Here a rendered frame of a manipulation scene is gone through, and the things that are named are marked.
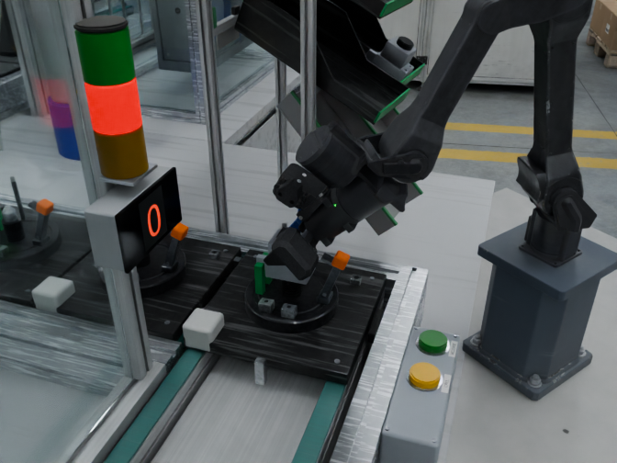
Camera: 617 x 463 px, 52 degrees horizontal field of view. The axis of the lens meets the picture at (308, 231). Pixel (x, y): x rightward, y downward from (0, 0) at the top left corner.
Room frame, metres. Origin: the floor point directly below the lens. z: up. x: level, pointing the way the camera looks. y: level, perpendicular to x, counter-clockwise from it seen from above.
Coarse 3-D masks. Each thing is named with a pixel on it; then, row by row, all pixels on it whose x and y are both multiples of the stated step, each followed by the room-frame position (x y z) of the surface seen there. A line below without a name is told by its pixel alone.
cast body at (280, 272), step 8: (272, 240) 0.75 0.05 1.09; (256, 256) 0.77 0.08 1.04; (264, 256) 0.77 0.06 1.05; (264, 264) 0.75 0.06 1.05; (272, 272) 0.74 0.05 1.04; (280, 272) 0.74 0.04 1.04; (288, 272) 0.74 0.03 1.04; (312, 272) 0.75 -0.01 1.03; (288, 280) 0.74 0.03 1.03; (296, 280) 0.73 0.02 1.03; (304, 280) 0.73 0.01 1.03
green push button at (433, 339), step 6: (432, 330) 0.69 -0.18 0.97; (420, 336) 0.68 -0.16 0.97; (426, 336) 0.68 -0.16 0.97; (432, 336) 0.68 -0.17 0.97; (438, 336) 0.68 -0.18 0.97; (444, 336) 0.68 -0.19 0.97; (420, 342) 0.67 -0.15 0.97; (426, 342) 0.67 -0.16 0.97; (432, 342) 0.67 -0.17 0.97; (438, 342) 0.67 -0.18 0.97; (444, 342) 0.67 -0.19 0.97; (426, 348) 0.66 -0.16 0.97; (432, 348) 0.66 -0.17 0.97; (438, 348) 0.66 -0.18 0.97; (444, 348) 0.66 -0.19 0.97
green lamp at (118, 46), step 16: (80, 32) 0.60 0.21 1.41; (112, 32) 0.60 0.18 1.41; (128, 32) 0.61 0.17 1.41; (80, 48) 0.60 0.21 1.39; (96, 48) 0.59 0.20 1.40; (112, 48) 0.59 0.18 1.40; (128, 48) 0.61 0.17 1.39; (96, 64) 0.59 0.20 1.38; (112, 64) 0.59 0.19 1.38; (128, 64) 0.61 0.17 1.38; (96, 80) 0.59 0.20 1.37; (112, 80) 0.59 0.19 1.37; (128, 80) 0.60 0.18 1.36
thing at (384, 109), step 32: (256, 0) 1.03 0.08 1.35; (288, 0) 1.15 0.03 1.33; (320, 0) 1.12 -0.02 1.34; (256, 32) 1.03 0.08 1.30; (288, 32) 1.00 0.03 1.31; (320, 32) 1.12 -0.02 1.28; (352, 32) 1.09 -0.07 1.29; (288, 64) 1.00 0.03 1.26; (320, 64) 0.97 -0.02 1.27; (352, 64) 1.08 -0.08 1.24; (352, 96) 0.95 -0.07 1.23; (384, 96) 1.02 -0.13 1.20
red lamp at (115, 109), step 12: (84, 84) 0.60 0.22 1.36; (132, 84) 0.61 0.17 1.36; (96, 96) 0.59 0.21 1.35; (108, 96) 0.59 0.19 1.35; (120, 96) 0.59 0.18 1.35; (132, 96) 0.61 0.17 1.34; (96, 108) 0.59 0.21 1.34; (108, 108) 0.59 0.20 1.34; (120, 108) 0.59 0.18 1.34; (132, 108) 0.60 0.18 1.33; (96, 120) 0.59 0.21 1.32; (108, 120) 0.59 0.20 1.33; (120, 120) 0.59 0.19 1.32; (132, 120) 0.60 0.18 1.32; (108, 132) 0.59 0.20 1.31; (120, 132) 0.59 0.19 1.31
